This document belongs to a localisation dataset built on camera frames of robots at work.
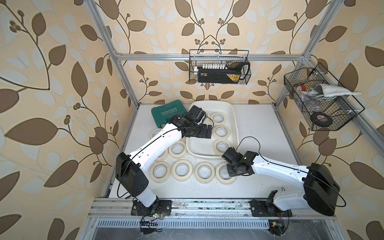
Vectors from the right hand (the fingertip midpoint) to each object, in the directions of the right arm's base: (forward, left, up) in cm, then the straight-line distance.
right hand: (232, 170), depth 84 cm
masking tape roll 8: (+28, +2, -1) cm, 28 cm away
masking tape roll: (+10, +40, 0) cm, 42 cm away
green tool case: (+42, +45, +3) cm, 62 cm away
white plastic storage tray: (+16, +15, -1) cm, 22 cm away
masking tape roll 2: (+16, +32, -2) cm, 36 cm away
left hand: (+13, +15, +20) cm, 28 cm away
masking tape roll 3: (-4, +39, -1) cm, 40 cm away
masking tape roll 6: (-5, +6, 0) cm, 8 cm away
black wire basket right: (+16, -47, +29) cm, 58 cm away
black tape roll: (+13, -42, +27) cm, 52 cm away
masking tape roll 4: (+2, +29, -2) cm, 29 cm away
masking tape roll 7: (+41, +3, -2) cm, 41 cm away
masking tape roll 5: (-5, +16, 0) cm, 17 cm away
